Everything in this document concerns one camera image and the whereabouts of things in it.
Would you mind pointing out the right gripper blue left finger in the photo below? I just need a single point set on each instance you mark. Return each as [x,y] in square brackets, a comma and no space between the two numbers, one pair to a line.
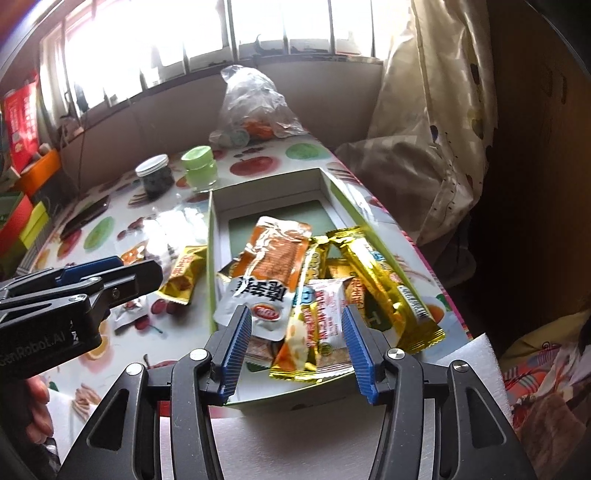
[231,351]

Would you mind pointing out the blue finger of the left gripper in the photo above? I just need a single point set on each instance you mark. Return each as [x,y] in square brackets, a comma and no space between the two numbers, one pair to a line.
[76,273]
[126,283]

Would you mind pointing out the beige patterned curtain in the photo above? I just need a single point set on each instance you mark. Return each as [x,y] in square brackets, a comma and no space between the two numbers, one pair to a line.
[425,155]

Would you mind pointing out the green plastic jar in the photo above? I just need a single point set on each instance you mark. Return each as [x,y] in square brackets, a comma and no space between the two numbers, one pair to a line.
[200,168]

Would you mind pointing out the red gift bag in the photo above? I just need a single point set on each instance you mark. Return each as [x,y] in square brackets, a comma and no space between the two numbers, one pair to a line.
[20,113]

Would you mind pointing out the clear plastic bag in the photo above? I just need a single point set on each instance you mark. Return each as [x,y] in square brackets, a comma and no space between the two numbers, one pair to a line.
[252,110]

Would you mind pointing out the white red striped snack packet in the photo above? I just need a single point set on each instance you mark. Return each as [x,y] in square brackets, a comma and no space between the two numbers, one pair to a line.
[329,303]

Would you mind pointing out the black smartphone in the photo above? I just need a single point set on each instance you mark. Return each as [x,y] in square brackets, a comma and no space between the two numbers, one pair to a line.
[85,216]

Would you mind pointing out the orange box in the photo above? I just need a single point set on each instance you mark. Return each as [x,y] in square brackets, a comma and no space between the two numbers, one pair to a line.
[36,175]

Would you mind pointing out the clear jar white lid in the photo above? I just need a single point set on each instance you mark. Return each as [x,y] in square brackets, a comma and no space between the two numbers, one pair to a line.
[155,175]

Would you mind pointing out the narrow gold snack bar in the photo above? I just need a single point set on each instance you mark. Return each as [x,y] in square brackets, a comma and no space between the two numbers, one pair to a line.
[412,327]

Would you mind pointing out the colourful floral fabric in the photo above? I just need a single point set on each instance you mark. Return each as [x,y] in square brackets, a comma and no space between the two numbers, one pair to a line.
[547,380]

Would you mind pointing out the yellow green box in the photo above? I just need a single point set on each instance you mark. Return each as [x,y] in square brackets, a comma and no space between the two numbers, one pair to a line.
[38,219]

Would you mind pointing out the green white cardboard box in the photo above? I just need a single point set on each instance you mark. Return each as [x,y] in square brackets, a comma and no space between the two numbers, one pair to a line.
[314,197]

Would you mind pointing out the red perforated box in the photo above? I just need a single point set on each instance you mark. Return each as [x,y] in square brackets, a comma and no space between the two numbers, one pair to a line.
[16,209]

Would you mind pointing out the small gold peanut crisp packet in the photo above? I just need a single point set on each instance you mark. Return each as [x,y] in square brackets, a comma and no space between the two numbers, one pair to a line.
[189,265]

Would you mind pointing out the orange white snack pouch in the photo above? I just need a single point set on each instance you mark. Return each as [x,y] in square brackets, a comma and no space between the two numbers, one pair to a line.
[265,276]
[134,311]

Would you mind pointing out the person's left hand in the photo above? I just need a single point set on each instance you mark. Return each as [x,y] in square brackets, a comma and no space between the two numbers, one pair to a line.
[41,427]

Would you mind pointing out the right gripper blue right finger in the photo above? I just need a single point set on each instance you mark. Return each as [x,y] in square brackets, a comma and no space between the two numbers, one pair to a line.
[363,352]

